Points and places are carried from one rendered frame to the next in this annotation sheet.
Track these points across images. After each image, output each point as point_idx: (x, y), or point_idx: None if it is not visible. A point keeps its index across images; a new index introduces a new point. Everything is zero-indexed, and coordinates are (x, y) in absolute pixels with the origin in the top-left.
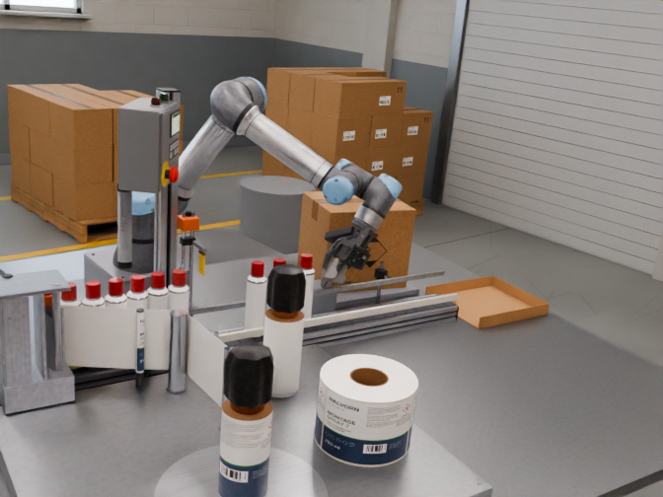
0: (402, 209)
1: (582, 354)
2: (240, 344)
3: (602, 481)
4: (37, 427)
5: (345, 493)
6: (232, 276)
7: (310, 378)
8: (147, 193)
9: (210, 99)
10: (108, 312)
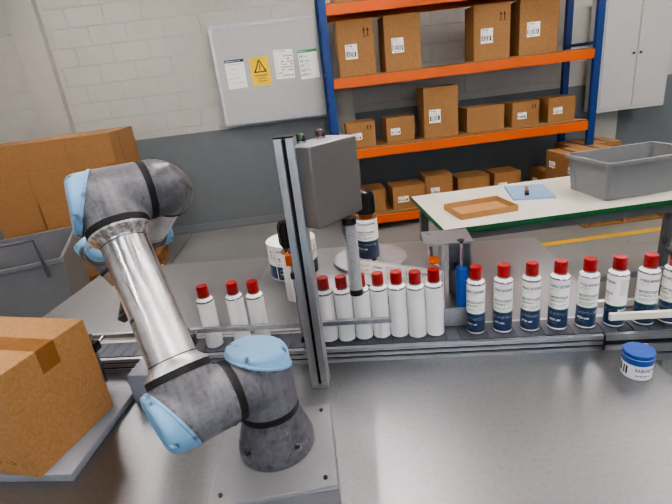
0: (3, 317)
1: (80, 312)
2: (365, 192)
3: (221, 262)
4: None
5: (329, 256)
6: (126, 500)
7: (274, 301)
8: (255, 340)
9: (177, 184)
10: (393, 266)
